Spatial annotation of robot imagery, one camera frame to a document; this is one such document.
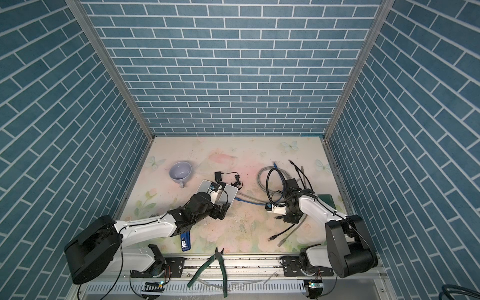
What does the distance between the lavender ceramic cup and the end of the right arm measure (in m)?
0.52

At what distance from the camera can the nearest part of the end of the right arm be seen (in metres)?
0.65

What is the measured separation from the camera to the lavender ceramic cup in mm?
953
